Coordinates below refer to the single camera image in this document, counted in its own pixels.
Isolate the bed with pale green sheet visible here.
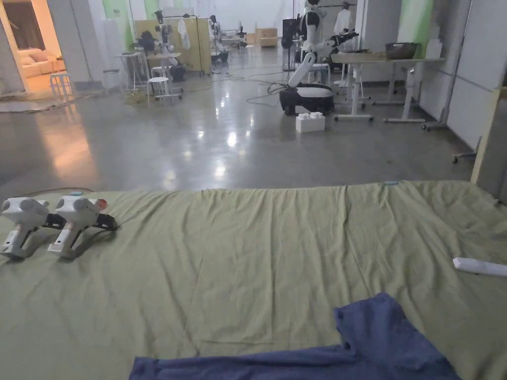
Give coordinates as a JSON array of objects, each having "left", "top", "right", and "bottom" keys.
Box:
[{"left": 0, "top": 180, "right": 507, "bottom": 380}]

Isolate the white block on floor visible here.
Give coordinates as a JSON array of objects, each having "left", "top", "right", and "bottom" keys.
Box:
[{"left": 295, "top": 112, "right": 327, "bottom": 133}]

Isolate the white and black wheeled robot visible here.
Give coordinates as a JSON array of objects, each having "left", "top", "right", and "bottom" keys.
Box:
[{"left": 279, "top": 0, "right": 360, "bottom": 117}]

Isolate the white round stool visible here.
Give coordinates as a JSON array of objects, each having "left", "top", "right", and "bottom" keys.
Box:
[{"left": 147, "top": 77, "right": 175, "bottom": 108}]

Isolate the wooden carton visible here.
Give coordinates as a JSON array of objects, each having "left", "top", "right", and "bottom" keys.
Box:
[{"left": 255, "top": 27, "right": 278, "bottom": 49}]

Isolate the white humanoid robot at table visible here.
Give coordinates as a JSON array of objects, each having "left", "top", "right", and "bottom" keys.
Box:
[{"left": 153, "top": 9, "right": 187, "bottom": 83}]

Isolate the spare white hand-held gripper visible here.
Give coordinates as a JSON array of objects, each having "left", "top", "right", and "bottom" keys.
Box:
[
  {"left": 47, "top": 194, "right": 119, "bottom": 260},
  {"left": 0, "top": 196, "right": 53, "bottom": 260}
]

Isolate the white high table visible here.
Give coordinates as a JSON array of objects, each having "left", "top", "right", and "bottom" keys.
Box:
[{"left": 114, "top": 51, "right": 148, "bottom": 95}]

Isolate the white table with basket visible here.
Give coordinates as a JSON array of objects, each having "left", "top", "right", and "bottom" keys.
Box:
[{"left": 330, "top": 41, "right": 447, "bottom": 124}]

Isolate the dark blue shirt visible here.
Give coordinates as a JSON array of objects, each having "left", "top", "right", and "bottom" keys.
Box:
[{"left": 128, "top": 292, "right": 462, "bottom": 380}]

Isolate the pale blue round stool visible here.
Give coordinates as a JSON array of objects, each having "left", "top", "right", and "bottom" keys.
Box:
[{"left": 49, "top": 73, "right": 75, "bottom": 105}]

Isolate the white hand controller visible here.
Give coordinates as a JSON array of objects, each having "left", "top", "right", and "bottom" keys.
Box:
[{"left": 453, "top": 257, "right": 507, "bottom": 278}]

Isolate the beige sofa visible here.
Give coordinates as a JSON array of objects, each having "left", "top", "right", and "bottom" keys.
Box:
[{"left": 18, "top": 47, "right": 66, "bottom": 78}]

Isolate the pale wooden post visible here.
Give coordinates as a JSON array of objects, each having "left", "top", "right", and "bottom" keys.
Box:
[{"left": 470, "top": 88, "right": 502, "bottom": 185}]

